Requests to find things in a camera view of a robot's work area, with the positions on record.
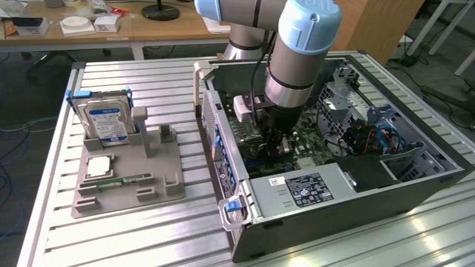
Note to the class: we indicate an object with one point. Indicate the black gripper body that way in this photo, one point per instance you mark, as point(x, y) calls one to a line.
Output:
point(283, 119)

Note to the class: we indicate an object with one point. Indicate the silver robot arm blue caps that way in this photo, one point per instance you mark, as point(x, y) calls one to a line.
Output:
point(296, 61)

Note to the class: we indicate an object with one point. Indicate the metal disk bay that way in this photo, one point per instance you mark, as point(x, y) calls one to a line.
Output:
point(343, 111)

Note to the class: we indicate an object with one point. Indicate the green motherboard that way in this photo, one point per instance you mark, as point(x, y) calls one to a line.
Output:
point(267, 164)

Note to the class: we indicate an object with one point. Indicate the small silver chipset heatsink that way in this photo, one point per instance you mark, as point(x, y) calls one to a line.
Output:
point(307, 162)

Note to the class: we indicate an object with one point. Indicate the grey power supply unit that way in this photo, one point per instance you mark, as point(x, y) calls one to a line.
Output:
point(300, 194)

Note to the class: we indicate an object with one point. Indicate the black fan shroud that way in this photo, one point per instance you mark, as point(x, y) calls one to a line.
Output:
point(365, 172)

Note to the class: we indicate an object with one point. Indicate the blue case latch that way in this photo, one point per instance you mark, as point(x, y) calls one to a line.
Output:
point(232, 207)

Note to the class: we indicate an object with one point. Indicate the white paper stack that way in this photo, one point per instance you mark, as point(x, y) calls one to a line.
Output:
point(216, 26)

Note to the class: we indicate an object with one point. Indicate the black open PC case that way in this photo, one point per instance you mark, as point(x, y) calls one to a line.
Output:
point(333, 222)

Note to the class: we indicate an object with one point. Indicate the wooden cabinet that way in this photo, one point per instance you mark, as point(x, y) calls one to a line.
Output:
point(375, 25)

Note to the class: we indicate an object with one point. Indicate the grey parts rack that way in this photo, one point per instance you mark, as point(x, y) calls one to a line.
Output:
point(148, 178)

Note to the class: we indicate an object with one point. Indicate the black chair base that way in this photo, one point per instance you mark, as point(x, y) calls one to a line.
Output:
point(451, 93)

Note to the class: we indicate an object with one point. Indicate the green RAM stick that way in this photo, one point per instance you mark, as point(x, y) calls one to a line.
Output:
point(119, 180)

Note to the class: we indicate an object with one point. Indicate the black round lamp base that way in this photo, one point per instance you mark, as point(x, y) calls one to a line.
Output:
point(160, 12)

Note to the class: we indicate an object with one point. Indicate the silver CPU chip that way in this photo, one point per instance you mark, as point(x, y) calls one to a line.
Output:
point(99, 166)

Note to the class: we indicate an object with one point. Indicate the wooden desk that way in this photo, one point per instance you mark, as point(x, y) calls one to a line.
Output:
point(129, 29)

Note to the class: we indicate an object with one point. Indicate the red packet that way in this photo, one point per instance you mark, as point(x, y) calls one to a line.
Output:
point(120, 11)

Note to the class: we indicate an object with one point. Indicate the small white cardboard box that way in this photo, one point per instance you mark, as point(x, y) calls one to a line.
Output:
point(107, 24)

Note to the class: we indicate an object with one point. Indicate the white round part on base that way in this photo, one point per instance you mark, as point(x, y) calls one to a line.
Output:
point(77, 25)

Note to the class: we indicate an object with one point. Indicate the white box with black label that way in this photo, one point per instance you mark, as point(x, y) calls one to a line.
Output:
point(32, 26)

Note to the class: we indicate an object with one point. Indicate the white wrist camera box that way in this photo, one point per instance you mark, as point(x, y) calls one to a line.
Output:
point(243, 109)

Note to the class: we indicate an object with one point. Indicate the hard disk with blue bracket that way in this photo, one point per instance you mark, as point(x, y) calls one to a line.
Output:
point(105, 119)

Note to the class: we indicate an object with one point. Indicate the white table frame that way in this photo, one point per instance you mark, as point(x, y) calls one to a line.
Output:
point(444, 16)

